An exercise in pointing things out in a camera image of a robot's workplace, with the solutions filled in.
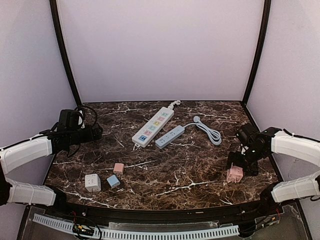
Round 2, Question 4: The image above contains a large pink cube socket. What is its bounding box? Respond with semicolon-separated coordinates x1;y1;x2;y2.
226;164;244;183

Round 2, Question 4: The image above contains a grey-blue power strip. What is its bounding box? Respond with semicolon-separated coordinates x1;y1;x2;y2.
155;125;185;149

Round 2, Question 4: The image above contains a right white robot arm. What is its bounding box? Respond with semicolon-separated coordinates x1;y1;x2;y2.
226;123;320;205

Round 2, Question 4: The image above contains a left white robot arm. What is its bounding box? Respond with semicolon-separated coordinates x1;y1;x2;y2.
0;123;103;206

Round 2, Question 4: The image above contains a small pink plug adapter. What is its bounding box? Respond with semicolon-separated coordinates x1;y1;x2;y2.
113;163;125;175

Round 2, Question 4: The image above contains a small blue plug adapter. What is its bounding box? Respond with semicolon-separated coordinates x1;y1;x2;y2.
106;174;121;189

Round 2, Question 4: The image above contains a white cube socket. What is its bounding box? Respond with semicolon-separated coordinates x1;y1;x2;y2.
84;173;102;193

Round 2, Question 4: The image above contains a white multicolour power strip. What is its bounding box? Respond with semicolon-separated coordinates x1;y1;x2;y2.
131;100;181;148

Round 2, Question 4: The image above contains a small circuit board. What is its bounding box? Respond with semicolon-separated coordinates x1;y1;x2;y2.
72;224;95;236

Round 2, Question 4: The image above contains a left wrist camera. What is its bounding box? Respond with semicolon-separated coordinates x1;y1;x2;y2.
57;109;83;132

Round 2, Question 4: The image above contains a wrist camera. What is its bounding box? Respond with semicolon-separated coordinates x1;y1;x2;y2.
236;123;260;147
57;109;83;132

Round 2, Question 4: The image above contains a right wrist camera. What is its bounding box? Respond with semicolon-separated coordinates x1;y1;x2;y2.
236;123;260;147

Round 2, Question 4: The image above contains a grey power strip cable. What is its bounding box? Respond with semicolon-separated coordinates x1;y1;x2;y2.
183;115;223;146

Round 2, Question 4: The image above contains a black front table rail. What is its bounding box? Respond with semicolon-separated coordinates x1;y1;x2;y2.
45;182;284;224

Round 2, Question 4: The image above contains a left black frame post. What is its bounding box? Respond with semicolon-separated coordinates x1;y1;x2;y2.
49;0;82;106

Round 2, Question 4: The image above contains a black frame post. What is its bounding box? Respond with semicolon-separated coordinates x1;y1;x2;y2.
49;0;82;106
242;0;272;106

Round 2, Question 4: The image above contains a white slotted cable duct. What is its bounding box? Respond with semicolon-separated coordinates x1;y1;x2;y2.
32;214;240;240

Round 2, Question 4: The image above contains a right black frame post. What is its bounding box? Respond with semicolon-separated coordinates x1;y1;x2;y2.
242;0;272;106

